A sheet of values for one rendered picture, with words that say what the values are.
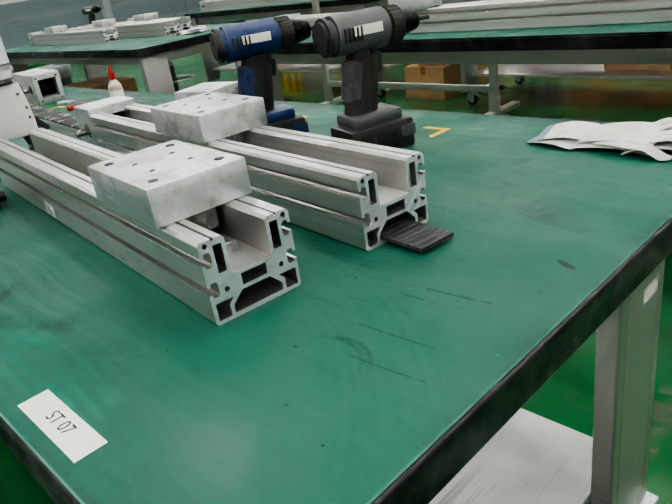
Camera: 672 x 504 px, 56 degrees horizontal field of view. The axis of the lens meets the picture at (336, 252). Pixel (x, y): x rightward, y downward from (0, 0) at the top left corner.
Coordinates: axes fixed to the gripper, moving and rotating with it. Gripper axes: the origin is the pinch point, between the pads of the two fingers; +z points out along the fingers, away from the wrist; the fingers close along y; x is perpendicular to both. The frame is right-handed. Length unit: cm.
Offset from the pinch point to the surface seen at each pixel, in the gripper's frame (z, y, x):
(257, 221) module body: -6, -2, 83
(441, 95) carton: 76, -332, -194
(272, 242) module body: -4, -3, 85
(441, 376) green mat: 2, -2, 106
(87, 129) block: -3.2, -14.1, 1.1
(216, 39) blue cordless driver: -18.2, -27.9, 36.4
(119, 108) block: -6.3, -20.4, 4.7
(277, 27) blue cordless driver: -18, -38, 40
